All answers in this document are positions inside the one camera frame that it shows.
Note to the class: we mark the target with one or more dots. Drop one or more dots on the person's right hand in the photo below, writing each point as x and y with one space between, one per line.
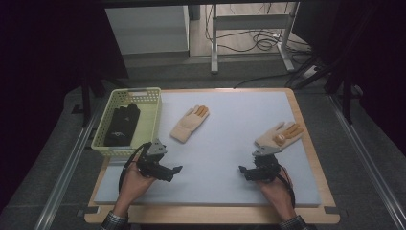
277 195

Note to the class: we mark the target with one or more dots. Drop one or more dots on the pale green plastic basket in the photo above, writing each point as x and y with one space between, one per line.
146 115

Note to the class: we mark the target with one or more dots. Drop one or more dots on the white metal desk frame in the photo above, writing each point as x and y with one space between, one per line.
249 21

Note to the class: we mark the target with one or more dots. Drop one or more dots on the metal floor rail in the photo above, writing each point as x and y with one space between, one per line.
67 172
367 159

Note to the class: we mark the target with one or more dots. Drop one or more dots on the white foam mat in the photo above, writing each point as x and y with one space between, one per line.
217 127

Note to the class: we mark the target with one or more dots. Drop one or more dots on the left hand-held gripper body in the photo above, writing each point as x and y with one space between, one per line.
151 163

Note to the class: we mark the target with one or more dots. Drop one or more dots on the grey cabinet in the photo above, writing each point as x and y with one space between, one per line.
146 32

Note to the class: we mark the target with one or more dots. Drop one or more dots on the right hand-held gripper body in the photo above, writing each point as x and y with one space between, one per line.
266 166

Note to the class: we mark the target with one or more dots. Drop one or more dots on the black tripod stand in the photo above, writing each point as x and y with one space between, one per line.
346 96

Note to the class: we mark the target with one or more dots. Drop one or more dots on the person's left hand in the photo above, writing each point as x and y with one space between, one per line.
134 188

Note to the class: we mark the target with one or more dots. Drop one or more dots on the beige glove with round tag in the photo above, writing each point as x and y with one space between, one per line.
268 137

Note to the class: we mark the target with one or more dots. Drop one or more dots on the black stand post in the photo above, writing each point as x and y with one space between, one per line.
86 102

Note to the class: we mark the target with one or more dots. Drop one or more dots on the white power strip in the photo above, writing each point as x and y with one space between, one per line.
309 72

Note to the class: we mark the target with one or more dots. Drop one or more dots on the beige glove with orange fingertips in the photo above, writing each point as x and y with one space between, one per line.
188 124

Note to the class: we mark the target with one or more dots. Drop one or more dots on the black glove with white logo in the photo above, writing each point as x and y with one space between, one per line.
119 127

